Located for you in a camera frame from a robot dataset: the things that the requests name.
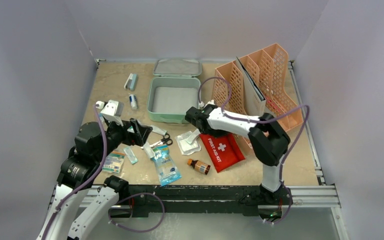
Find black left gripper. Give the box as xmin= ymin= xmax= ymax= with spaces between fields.
xmin=95 ymin=115 xmax=152 ymax=161

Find white ointment tube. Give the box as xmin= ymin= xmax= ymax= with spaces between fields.
xmin=151 ymin=125 xmax=167 ymax=136

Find small white packet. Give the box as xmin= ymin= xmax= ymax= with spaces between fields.
xmin=141 ymin=142 xmax=155 ymax=159

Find small teal strip packet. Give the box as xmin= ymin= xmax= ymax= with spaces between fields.
xmin=123 ymin=146 xmax=138 ymax=165

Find red first aid pouch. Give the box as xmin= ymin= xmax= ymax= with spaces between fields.
xmin=199 ymin=133 xmax=246 ymax=173

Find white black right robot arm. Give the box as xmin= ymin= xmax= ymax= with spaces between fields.
xmin=185 ymin=104 xmax=291 ymax=204

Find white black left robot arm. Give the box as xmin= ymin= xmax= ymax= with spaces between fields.
xmin=37 ymin=118 xmax=153 ymax=240

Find brown glass medicine bottle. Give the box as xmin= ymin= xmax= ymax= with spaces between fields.
xmin=187 ymin=159 xmax=211 ymax=175

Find white gauze packets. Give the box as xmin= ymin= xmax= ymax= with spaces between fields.
xmin=175 ymin=129 xmax=202 ymax=156

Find small white blue tube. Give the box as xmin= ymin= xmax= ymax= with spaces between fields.
xmin=128 ymin=94 xmax=138 ymax=110

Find mint green open case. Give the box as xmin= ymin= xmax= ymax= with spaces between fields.
xmin=146 ymin=58 xmax=202 ymax=124

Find bandage box in bag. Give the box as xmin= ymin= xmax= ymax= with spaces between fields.
xmin=102 ymin=149 xmax=126 ymax=175

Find blue wet wipes packet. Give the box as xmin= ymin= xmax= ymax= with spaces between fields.
xmin=151 ymin=145 xmax=182 ymax=187

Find grey folder in organizer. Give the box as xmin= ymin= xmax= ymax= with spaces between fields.
xmin=235 ymin=56 xmax=266 ymax=116

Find peach plastic file organizer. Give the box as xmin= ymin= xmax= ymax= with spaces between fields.
xmin=210 ymin=43 xmax=304 ymax=156

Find black handled scissors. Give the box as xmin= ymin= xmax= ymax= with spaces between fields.
xmin=150 ymin=133 xmax=173 ymax=148

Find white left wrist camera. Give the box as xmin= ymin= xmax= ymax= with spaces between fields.
xmin=95 ymin=99 xmax=124 ymax=126

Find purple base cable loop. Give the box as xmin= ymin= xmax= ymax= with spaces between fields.
xmin=108 ymin=193 xmax=165 ymax=233

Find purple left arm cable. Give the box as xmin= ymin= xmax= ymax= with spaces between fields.
xmin=41 ymin=103 xmax=108 ymax=240

